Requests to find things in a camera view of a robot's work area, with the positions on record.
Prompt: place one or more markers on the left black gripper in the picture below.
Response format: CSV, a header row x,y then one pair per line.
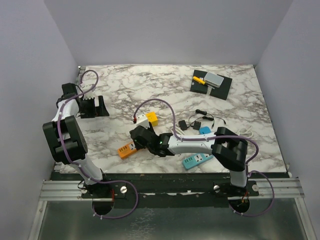
x,y
100,110

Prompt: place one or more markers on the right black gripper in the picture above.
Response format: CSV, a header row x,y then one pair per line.
x,y
149,131

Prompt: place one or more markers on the orange power strip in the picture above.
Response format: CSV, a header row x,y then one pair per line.
x,y
127,150

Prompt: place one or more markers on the yellow cube socket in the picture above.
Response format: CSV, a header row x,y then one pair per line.
x,y
152,118

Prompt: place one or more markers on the teal power strip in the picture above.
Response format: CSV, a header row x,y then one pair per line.
x,y
195,160

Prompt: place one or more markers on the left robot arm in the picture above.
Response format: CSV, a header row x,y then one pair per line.
x,y
65,140

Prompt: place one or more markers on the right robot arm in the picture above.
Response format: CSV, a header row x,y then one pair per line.
x,y
227,147

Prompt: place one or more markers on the black power adapter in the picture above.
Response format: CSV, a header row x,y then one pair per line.
x,y
183,125

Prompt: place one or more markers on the blue flat charger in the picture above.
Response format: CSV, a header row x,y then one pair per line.
x,y
204,130

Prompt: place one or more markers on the grey rectangular box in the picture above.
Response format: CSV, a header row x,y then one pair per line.
x,y
213,79

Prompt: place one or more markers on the black mat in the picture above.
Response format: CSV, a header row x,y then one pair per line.
x,y
221,93

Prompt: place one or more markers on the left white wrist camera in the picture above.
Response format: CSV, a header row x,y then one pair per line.
x,y
89,95

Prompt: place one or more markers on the black plug adapter with cable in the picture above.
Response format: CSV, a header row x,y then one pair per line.
x,y
205,116

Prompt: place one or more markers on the yellow handled screwdriver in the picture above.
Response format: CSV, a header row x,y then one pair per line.
x,y
202,82

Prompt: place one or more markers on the aluminium frame rail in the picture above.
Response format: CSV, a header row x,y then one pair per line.
x,y
280,188

